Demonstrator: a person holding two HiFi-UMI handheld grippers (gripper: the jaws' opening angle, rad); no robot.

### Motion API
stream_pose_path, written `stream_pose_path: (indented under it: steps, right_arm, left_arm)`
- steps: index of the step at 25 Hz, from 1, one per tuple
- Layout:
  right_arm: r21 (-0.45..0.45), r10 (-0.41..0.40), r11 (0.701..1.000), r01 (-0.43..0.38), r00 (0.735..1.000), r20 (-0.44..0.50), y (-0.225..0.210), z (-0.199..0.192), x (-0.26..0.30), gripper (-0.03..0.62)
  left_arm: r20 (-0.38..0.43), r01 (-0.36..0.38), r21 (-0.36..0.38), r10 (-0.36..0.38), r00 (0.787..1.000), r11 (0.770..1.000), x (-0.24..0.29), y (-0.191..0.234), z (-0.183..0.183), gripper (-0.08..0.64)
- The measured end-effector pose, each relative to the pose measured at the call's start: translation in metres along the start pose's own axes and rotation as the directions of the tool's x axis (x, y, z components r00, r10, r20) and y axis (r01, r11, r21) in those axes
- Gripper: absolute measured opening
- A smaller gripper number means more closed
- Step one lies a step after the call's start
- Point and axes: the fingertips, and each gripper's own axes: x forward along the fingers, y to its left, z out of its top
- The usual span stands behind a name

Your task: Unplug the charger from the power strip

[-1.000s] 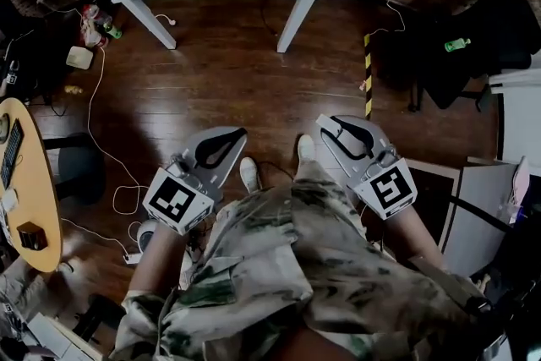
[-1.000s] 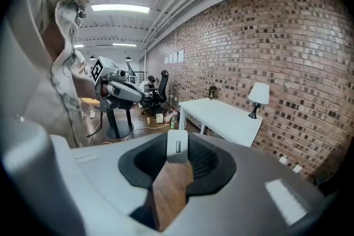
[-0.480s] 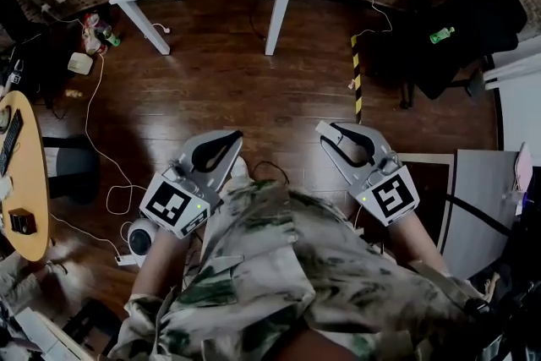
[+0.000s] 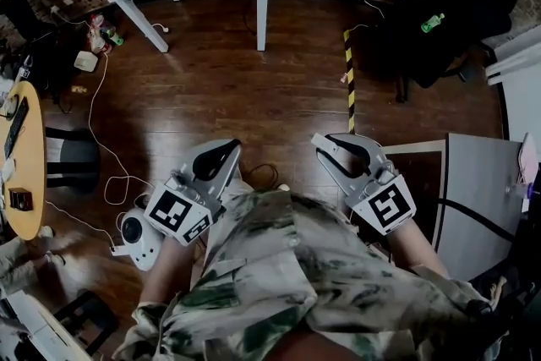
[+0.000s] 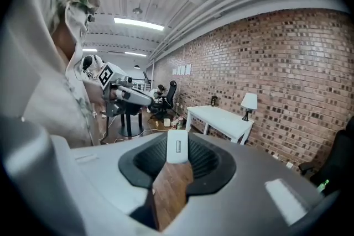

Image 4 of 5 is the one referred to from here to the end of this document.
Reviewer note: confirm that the person's camouflage shirt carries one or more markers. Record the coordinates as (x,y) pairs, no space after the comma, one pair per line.
(274,266)

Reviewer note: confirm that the yellow black striped floor strip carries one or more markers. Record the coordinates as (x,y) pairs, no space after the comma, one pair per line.
(350,80)

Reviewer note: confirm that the black grey stool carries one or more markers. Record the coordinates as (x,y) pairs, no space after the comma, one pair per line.
(72,160)

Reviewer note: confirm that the person's right forearm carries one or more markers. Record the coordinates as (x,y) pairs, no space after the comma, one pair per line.
(416,251)

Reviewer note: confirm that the black office chair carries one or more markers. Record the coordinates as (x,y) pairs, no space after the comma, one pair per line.
(456,21)

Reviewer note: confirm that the black backpack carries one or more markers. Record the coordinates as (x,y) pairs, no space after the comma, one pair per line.
(29,34)

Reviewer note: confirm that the person's left forearm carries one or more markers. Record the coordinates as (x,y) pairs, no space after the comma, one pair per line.
(169,270)

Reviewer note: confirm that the white cabinet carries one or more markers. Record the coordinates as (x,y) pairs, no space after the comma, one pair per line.
(522,97)

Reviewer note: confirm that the small pink white plug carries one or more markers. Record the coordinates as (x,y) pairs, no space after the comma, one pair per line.
(347,77)

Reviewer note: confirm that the grey desk panel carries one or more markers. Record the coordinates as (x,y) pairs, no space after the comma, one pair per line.
(477,190)

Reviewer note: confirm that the black metal frame stool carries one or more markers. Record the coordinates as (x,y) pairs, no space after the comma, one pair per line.
(86,321)

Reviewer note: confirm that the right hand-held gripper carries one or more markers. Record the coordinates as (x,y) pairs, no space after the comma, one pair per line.
(389,205)

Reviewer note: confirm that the black keyboard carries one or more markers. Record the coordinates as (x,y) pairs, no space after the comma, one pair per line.
(16,127)

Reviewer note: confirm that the small green bottle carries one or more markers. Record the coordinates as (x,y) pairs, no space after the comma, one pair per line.
(116,39)

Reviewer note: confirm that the dark red box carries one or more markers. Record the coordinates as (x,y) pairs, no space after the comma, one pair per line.
(20,198)

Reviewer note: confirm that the red and white snack bag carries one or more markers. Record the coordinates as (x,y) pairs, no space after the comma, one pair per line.
(98,36)

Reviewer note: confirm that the green plastic bottle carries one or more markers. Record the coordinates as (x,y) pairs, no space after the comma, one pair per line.
(432,24)

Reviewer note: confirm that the round wooden table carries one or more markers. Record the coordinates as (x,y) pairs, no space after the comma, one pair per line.
(29,165)

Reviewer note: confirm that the beige plastic box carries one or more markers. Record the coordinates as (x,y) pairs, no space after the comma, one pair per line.
(86,60)

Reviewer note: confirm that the white box device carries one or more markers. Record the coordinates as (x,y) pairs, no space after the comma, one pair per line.
(29,329)

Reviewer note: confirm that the white power strip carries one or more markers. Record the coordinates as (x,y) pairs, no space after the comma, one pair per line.
(141,239)

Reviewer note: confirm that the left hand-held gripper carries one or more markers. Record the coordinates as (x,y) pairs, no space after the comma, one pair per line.
(175,209)

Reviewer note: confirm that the small yellow floor item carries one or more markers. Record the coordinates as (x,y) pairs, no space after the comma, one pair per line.
(79,89)

